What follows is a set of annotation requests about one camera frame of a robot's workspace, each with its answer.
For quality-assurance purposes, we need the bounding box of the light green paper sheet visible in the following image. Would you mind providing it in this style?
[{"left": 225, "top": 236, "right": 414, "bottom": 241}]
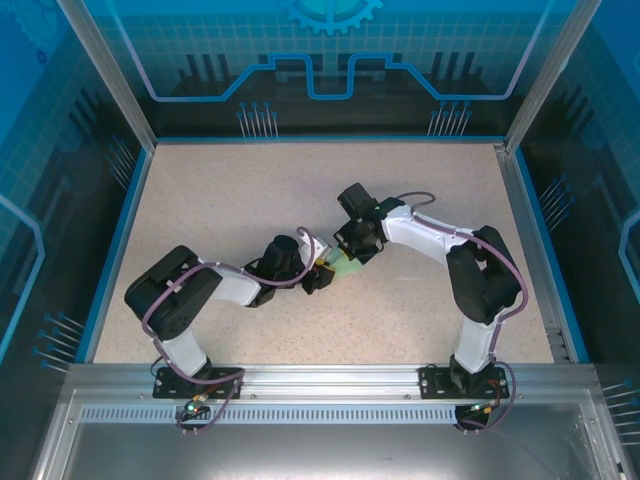
[{"left": 322, "top": 249, "right": 364, "bottom": 279}]

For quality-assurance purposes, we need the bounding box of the grey metal cover plate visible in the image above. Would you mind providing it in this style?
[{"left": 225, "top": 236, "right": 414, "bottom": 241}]
[{"left": 29, "top": 388, "right": 634, "bottom": 480}]

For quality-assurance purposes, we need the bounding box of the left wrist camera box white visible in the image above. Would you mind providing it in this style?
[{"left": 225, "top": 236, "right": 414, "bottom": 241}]
[{"left": 298, "top": 234, "right": 334, "bottom": 267}]

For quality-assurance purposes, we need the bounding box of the aluminium mounting rail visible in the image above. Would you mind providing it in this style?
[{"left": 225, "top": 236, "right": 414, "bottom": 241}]
[{"left": 67, "top": 363, "right": 599, "bottom": 402}]

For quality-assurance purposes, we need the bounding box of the slotted grey cable duct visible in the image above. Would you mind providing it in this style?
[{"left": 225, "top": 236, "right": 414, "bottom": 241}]
[{"left": 78, "top": 405, "right": 464, "bottom": 425}]

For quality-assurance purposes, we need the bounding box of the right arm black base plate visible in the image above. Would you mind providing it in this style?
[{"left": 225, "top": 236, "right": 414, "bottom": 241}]
[{"left": 418, "top": 364, "right": 511, "bottom": 400}]

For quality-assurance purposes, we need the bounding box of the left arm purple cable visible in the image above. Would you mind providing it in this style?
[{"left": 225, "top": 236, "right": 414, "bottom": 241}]
[{"left": 142, "top": 225, "right": 319, "bottom": 435}]

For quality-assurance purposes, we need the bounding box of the aluminium side rail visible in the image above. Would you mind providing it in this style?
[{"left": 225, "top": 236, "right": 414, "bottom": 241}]
[{"left": 491, "top": 141, "right": 574, "bottom": 365}]

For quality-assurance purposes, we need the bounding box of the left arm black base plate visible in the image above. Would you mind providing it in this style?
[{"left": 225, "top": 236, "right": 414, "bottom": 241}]
[{"left": 152, "top": 367, "right": 245, "bottom": 400}]

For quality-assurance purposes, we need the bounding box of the aluminium frame post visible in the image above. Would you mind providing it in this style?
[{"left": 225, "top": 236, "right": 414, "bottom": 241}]
[
  {"left": 55, "top": 0, "right": 159, "bottom": 151},
  {"left": 503, "top": 0, "right": 604, "bottom": 154}
]

